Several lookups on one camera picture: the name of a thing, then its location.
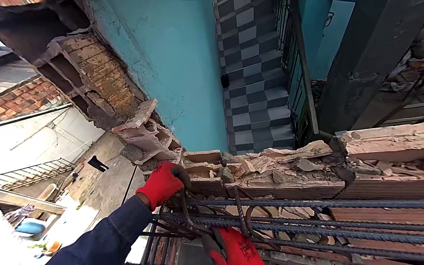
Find person's left hand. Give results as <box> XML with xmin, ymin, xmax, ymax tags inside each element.
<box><xmin>136</xmin><ymin>161</ymin><xmax>192</xmax><ymax>212</ymax></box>

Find person's right hand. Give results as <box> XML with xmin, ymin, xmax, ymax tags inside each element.
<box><xmin>201</xmin><ymin>226</ymin><xmax>265</xmax><ymax>265</ymax></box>

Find bent rusty steel stirrup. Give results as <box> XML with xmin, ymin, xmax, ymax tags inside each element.
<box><xmin>180</xmin><ymin>189</ymin><xmax>213</xmax><ymax>236</ymax></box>

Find small broken hollow brick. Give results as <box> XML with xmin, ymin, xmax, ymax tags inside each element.
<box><xmin>183</xmin><ymin>150</ymin><xmax>225</xmax><ymax>197</ymax></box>

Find rusty steel stirrup loop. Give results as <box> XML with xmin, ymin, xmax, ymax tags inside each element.
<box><xmin>245</xmin><ymin>205</ymin><xmax>281</xmax><ymax>251</ymax></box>
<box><xmin>233</xmin><ymin>185</ymin><xmax>273</xmax><ymax>238</ymax></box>

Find jagged broken brick chunk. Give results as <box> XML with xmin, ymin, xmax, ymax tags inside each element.
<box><xmin>111</xmin><ymin>98</ymin><xmax>183</xmax><ymax>171</ymax></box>

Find pile of brick fragments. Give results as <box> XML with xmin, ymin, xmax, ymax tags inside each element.
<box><xmin>197</xmin><ymin>204</ymin><xmax>349</xmax><ymax>246</ymax></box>

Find black hanging garment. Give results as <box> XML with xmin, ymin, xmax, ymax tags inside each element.
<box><xmin>88</xmin><ymin>155</ymin><xmax>109</xmax><ymax>173</ymax></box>

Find broken hollow brick with rubble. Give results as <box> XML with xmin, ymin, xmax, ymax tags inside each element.
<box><xmin>221</xmin><ymin>140</ymin><xmax>347</xmax><ymax>200</ymax></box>

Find long ribbed steel rebar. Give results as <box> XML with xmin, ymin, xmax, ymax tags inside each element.
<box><xmin>251</xmin><ymin>237</ymin><xmax>424</xmax><ymax>263</ymax></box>
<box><xmin>162</xmin><ymin>212</ymin><xmax>424</xmax><ymax>233</ymax></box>
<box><xmin>189</xmin><ymin>199</ymin><xmax>424</xmax><ymax>210</ymax></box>
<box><xmin>164</xmin><ymin>215</ymin><xmax>424</xmax><ymax>247</ymax></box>

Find checkered tiled staircase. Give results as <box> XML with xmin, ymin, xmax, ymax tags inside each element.
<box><xmin>214</xmin><ymin>0</ymin><xmax>296</xmax><ymax>156</ymax></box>

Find metal railing with steps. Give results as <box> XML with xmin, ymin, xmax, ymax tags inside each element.
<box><xmin>0</xmin><ymin>158</ymin><xmax>77</xmax><ymax>192</ymax></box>

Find blue plastic tub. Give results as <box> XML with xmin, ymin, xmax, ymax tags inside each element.
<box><xmin>15</xmin><ymin>220</ymin><xmax>46</xmax><ymax>236</ymax></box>

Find dark metal stair railing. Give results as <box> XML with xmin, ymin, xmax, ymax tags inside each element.
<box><xmin>275</xmin><ymin>0</ymin><xmax>320</xmax><ymax>148</ymax></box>

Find large broken hollow brick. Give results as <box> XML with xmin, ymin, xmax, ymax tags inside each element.
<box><xmin>340</xmin><ymin>119</ymin><xmax>424</xmax><ymax>200</ymax></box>

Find light blue door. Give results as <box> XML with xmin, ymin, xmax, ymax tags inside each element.
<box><xmin>311</xmin><ymin>0</ymin><xmax>356</xmax><ymax>80</ymax></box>

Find corrugated metal roof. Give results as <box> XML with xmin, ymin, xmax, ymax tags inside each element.
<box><xmin>0</xmin><ymin>52</ymin><xmax>38</xmax><ymax>106</ymax></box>

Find dark grey concrete column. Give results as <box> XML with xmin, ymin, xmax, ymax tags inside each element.
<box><xmin>319</xmin><ymin>0</ymin><xmax>424</xmax><ymax>134</ymax></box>

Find metal ladder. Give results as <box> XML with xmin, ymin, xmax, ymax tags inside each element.
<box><xmin>376</xmin><ymin>82</ymin><xmax>424</xmax><ymax>127</ymax></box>

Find pile of rubble and debris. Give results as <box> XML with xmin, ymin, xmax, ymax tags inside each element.
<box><xmin>381</xmin><ymin>25</ymin><xmax>424</xmax><ymax>93</ymax></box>

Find broken brick wall section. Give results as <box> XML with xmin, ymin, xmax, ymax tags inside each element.
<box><xmin>0</xmin><ymin>0</ymin><xmax>146</xmax><ymax>132</ymax></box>

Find exposed red brick wall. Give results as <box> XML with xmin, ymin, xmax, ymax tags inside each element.
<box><xmin>0</xmin><ymin>75</ymin><xmax>69</xmax><ymax>127</ymax></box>

